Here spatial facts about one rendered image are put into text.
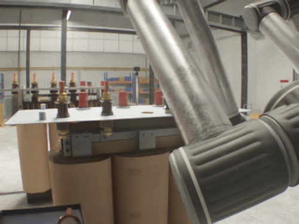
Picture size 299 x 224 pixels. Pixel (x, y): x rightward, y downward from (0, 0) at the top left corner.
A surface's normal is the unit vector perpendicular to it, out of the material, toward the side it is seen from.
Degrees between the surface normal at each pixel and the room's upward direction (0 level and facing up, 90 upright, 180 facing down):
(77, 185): 90
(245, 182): 86
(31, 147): 90
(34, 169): 90
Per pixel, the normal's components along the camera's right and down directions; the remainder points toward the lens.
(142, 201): 0.40, 0.09
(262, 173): -0.04, -0.04
